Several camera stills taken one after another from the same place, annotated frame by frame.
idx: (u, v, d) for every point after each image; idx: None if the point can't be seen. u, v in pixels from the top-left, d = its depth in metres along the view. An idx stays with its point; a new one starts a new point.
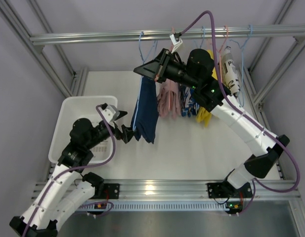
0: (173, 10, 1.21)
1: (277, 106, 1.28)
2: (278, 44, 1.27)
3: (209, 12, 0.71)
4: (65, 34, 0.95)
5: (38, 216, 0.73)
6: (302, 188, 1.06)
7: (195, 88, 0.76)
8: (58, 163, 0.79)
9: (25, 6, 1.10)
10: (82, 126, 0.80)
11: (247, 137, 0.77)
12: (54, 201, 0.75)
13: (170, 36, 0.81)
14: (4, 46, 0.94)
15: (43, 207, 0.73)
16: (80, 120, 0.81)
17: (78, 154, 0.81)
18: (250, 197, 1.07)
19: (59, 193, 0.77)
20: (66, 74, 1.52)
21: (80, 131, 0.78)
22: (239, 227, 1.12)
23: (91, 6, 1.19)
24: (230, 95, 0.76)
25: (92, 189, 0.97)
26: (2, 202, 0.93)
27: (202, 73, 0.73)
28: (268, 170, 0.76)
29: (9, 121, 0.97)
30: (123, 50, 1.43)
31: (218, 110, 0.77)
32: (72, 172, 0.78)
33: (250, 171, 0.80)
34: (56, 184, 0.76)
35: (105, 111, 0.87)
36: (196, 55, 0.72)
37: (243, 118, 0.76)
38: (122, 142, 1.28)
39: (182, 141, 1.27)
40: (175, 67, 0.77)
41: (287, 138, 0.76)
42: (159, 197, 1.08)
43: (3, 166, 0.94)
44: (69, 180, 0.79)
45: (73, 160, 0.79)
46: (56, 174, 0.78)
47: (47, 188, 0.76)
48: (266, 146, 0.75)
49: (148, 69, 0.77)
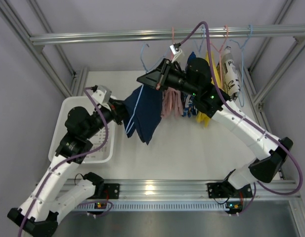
0: (174, 9, 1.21)
1: (278, 107, 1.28)
2: (278, 44, 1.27)
3: (205, 23, 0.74)
4: (65, 34, 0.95)
5: (36, 207, 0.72)
6: (302, 188, 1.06)
7: (196, 96, 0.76)
8: (56, 153, 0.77)
9: (25, 6, 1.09)
10: (77, 115, 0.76)
11: (249, 140, 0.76)
12: (52, 193, 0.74)
13: (169, 46, 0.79)
14: (4, 45, 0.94)
15: (41, 199, 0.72)
16: (75, 108, 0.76)
17: (76, 145, 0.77)
18: (251, 197, 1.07)
19: (58, 185, 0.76)
20: (66, 74, 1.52)
21: (75, 121, 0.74)
22: (239, 227, 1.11)
23: (91, 6, 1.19)
24: (230, 99, 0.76)
25: (92, 188, 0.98)
26: (2, 202, 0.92)
27: (201, 81, 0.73)
28: (272, 173, 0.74)
29: (9, 121, 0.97)
30: (123, 50, 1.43)
31: (218, 115, 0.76)
32: (70, 163, 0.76)
33: (255, 176, 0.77)
34: (55, 175, 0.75)
35: (96, 93, 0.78)
36: (194, 63, 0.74)
37: (244, 122, 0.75)
38: (122, 142, 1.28)
39: (182, 142, 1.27)
40: (175, 76, 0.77)
41: (290, 141, 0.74)
42: (159, 197, 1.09)
43: (4, 165, 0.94)
44: (67, 172, 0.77)
45: (71, 151, 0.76)
46: (53, 165, 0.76)
47: (45, 180, 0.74)
48: (269, 148, 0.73)
49: (149, 78, 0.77)
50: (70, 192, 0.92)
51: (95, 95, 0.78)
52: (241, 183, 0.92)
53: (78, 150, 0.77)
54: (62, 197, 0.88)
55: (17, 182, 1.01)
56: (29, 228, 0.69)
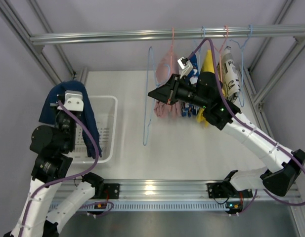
0: (173, 9, 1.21)
1: (278, 107, 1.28)
2: (279, 44, 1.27)
3: (209, 39, 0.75)
4: (65, 34, 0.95)
5: (24, 234, 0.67)
6: (302, 188, 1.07)
7: (205, 108, 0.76)
8: (32, 177, 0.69)
9: (25, 5, 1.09)
10: (43, 137, 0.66)
11: (260, 152, 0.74)
12: (39, 217, 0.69)
13: (178, 61, 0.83)
14: (3, 45, 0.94)
15: (28, 225, 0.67)
16: (38, 129, 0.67)
17: (52, 164, 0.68)
18: (252, 198, 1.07)
19: (43, 208, 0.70)
20: (66, 74, 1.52)
21: (41, 144, 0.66)
22: (239, 227, 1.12)
23: (90, 6, 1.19)
24: (239, 111, 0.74)
25: (91, 189, 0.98)
26: (2, 202, 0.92)
27: (211, 94, 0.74)
28: (286, 187, 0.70)
29: (8, 121, 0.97)
30: (123, 50, 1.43)
31: (229, 128, 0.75)
32: (49, 186, 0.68)
33: (269, 188, 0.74)
34: (35, 201, 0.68)
35: (69, 103, 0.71)
36: (203, 77, 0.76)
37: (255, 134, 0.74)
38: (122, 142, 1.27)
39: (184, 145, 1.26)
40: (185, 90, 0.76)
41: (304, 153, 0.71)
42: (159, 197, 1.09)
43: (3, 165, 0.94)
44: (49, 194, 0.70)
45: (47, 173, 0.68)
46: (32, 190, 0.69)
47: (27, 207, 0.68)
48: (281, 161, 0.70)
49: (160, 94, 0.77)
50: (69, 196, 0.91)
51: (66, 105, 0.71)
52: (243, 185, 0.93)
53: (54, 171, 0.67)
54: (60, 205, 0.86)
55: (16, 182, 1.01)
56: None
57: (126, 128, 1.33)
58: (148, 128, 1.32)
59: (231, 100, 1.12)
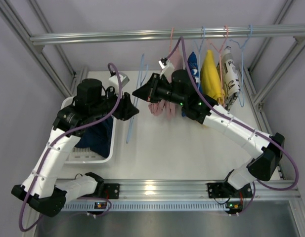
0: (174, 9, 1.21)
1: (277, 106, 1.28)
2: (279, 44, 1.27)
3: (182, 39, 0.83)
4: (64, 34, 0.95)
5: (38, 184, 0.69)
6: (302, 188, 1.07)
7: (184, 104, 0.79)
8: (54, 127, 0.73)
9: (25, 4, 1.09)
10: (91, 81, 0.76)
11: (240, 140, 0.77)
12: (54, 170, 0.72)
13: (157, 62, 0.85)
14: (4, 46, 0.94)
15: (43, 176, 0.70)
16: (90, 78, 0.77)
17: (75, 116, 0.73)
18: (250, 198, 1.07)
19: (59, 161, 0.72)
20: (66, 74, 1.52)
21: (88, 86, 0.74)
22: (239, 226, 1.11)
23: (91, 7, 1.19)
24: (216, 103, 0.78)
25: (94, 183, 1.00)
26: (2, 203, 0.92)
27: (186, 90, 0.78)
28: (270, 171, 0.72)
29: (8, 121, 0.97)
30: (124, 50, 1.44)
31: (208, 120, 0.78)
32: (70, 137, 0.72)
33: (255, 175, 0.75)
34: (54, 150, 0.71)
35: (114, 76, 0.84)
36: (176, 75, 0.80)
37: (233, 124, 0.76)
38: (122, 142, 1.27)
39: (180, 142, 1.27)
40: (164, 88, 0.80)
41: (282, 137, 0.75)
42: (159, 197, 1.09)
43: (4, 165, 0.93)
44: (67, 146, 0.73)
45: (69, 123, 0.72)
46: (52, 140, 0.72)
47: (44, 155, 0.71)
48: (261, 145, 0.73)
49: (140, 92, 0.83)
50: (75, 180, 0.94)
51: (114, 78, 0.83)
52: (241, 183, 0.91)
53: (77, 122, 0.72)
54: (68, 183, 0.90)
55: (18, 183, 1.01)
56: (34, 205, 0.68)
57: (125, 128, 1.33)
58: (148, 128, 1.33)
59: (231, 99, 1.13)
